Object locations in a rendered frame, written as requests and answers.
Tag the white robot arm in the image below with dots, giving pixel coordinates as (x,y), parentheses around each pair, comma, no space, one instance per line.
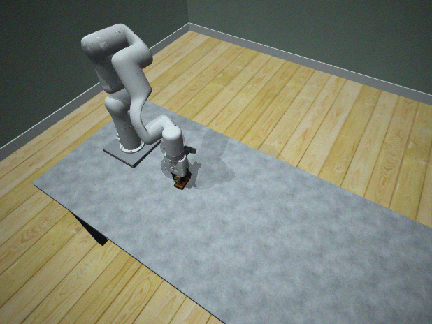
(122,77)

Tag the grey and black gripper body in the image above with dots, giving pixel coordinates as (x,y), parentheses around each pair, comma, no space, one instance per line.
(176,167)

